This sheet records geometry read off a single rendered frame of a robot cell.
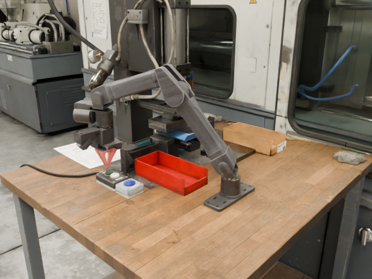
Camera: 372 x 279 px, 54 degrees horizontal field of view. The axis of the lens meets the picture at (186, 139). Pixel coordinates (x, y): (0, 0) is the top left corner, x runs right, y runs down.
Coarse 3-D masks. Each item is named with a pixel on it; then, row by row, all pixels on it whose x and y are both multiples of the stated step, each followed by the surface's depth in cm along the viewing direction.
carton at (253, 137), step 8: (224, 128) 162; (232, 128) 168; (240, 128) 170; (248, 128) 167; (256, 128) 164; (264, 128) 161; (224, 136) 163; (232, 136) 160; (240, 136) 157; (248, 136) 154; (256, 136) 152; (264, 136) 162; (272, 136) 159; (280, 136) 157; (248, 144) 155; (256, 144) 152; (264, 144) 150; (272, 144) 161; (280, 144) 153; (264, 152) 151; (272, 152) 150
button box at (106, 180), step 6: (36, 168) 137; (54, 174) 132; (60, 174) 131; (66, 174) 131; (84, 174) 131; (90, 174) 132; (96, 174) 127; (102, 174) 126; (120, 174) 126; (96, 180) 127; (102, 180) 124; (108, 180) 122; (114, 180) 122; (120, 180) 122; (108, 186) 123; (114, 186) 121
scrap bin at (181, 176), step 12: (144, 156) 135; (156, 156) 139; (168, 156) 136; (144, 168) 129; (156, 168) 124; (168, 168) 137; (180, 168) 133; (192, 168) 129; (204, 168) 125; (156, 180) 126; (168, 180) 121; (180, 180) 117; (192, 180) 127; (204, 180) 124; (180, 192) 119
